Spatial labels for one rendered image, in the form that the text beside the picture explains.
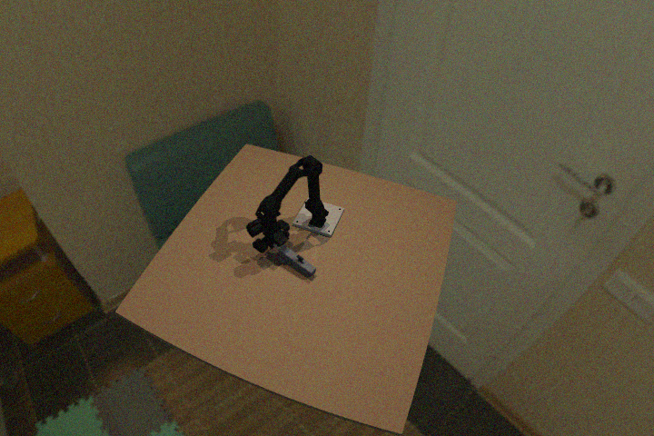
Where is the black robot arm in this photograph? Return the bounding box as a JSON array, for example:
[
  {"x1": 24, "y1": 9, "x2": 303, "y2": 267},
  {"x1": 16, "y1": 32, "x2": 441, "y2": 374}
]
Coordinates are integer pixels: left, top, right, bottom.
[{"x1": 246, "y1": 155, "x2": 329, "y2": 247}]

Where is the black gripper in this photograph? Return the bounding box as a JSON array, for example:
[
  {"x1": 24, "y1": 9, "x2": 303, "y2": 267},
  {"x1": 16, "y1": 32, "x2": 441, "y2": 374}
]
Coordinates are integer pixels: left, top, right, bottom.
[{"x1": 253, "y1": 220, "x2": 290, "y2": 253}]

